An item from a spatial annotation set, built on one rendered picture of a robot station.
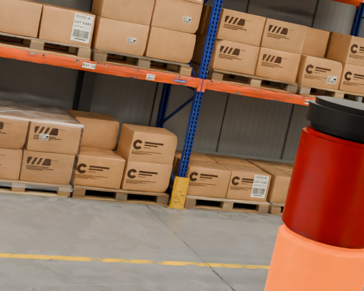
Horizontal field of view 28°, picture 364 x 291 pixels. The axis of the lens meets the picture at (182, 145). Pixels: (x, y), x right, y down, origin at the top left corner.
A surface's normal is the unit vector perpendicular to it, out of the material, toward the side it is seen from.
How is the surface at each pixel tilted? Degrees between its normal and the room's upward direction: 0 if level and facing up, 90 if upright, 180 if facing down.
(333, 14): 90
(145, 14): 90
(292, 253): 90
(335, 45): 91
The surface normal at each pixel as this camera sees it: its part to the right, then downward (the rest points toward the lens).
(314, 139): -0.86, -0.08
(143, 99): 0.38, 0.25
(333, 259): -0.02, 0.18
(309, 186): -0.71, -0.01
